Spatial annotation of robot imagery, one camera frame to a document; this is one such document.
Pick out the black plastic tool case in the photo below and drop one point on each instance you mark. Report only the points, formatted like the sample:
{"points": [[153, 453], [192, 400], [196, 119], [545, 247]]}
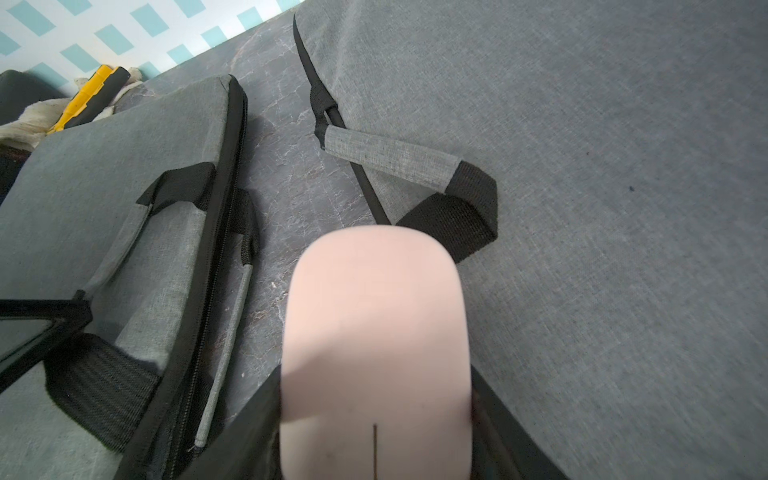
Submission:
{"points": [[29, 109]]}

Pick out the grey laptop bag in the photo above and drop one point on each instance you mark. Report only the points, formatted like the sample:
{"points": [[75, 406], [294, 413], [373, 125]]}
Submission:
{"points": [[139, 215], [620, 313]]}

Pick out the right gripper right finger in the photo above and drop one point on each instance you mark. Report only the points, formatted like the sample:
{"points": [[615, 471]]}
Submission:
{"points": [[501, 448]]}

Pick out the pink mouse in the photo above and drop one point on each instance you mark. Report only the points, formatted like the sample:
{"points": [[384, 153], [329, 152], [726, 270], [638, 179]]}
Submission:
{"points": [[375, 370]]}

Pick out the yellow black pliers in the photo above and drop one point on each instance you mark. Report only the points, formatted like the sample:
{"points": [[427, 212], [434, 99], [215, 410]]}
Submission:
{"points": [[93, 97]]}

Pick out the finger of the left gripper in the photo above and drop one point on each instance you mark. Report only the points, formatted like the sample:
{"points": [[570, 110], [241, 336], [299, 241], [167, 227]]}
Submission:
{"points": [[31, 329]]}

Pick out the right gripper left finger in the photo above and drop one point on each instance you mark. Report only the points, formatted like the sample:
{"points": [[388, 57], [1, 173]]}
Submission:
{"points": [[249, 447]]}

